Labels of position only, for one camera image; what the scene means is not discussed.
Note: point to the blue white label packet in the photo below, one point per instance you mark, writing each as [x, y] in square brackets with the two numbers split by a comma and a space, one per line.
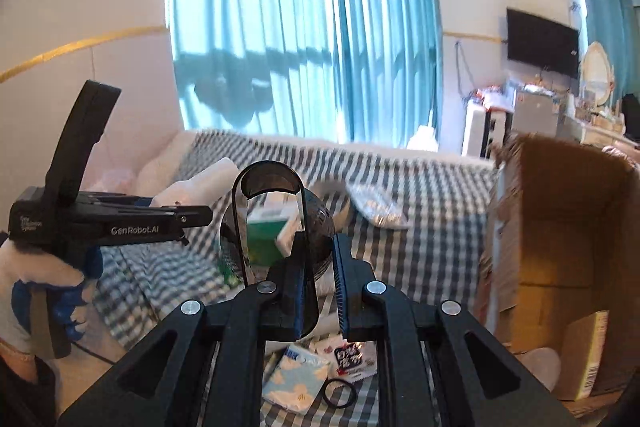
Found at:
[300, 356]

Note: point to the yellow carton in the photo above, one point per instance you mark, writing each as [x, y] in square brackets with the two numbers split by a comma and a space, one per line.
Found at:
[585, 357]

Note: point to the white plastic wrapper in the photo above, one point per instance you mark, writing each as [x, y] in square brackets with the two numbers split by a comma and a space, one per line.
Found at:
[542, 364]

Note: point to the cloud print packet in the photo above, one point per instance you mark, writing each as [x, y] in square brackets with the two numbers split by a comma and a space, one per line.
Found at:
[292, 389]

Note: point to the person's left hand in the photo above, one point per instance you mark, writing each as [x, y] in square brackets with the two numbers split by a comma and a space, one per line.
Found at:
[20, 267]

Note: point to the silver blister pack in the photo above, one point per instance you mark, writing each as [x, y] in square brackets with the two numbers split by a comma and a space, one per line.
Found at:
[380, 207]

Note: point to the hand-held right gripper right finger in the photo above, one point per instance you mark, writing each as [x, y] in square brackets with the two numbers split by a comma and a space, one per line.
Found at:
[350, 302]

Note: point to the white suitcase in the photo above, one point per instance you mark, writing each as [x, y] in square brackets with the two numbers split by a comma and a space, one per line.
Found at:
[475, 132]

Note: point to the person's left forearm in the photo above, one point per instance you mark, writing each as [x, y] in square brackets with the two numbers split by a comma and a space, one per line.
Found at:
[25, 392]

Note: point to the white bedding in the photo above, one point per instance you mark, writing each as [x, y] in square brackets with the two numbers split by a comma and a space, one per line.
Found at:
[150, 167]

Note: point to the checkered blanket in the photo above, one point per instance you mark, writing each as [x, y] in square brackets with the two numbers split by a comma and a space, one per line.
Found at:
[425, 257]

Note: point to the white plastic bag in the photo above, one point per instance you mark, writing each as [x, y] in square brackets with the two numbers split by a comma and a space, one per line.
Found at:
[424, 139]

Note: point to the white sachet with black print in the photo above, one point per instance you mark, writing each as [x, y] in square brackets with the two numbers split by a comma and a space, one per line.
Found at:
[350, 357]

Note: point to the white dressing table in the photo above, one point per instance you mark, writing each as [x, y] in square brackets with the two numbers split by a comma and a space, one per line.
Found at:
[600, 129]

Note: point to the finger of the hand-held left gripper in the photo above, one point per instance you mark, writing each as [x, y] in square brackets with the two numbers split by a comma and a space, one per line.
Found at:
[115, 199]
[195, 215]

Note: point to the black wall television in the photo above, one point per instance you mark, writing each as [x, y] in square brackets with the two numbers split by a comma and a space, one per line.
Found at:
[542, 42]

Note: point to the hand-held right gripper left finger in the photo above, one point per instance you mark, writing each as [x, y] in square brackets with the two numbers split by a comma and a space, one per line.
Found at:
[287, 302]

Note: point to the oval white framed mirror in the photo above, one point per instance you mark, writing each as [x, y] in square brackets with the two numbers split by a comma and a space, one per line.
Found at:
[597, 74]

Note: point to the cardboard box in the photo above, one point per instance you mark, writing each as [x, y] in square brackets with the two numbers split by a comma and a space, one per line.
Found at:
[560, 217]

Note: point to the crumpled red white bag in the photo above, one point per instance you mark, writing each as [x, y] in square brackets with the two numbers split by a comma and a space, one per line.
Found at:
[492, 99]

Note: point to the green white medicine box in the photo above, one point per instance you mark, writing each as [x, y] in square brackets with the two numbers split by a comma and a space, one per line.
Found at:
[265, 237]

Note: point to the grey small fridge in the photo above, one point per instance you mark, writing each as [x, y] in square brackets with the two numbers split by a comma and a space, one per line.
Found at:
[537, 114]

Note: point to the white cloth with lace trim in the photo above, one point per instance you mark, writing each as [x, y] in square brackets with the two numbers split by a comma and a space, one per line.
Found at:
[200, 184]

